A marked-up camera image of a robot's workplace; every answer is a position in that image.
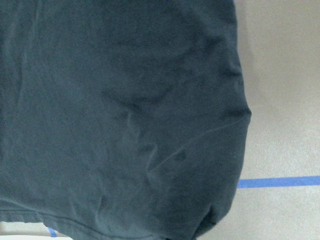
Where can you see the black t-shirt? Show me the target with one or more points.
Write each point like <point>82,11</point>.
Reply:
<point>120,119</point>

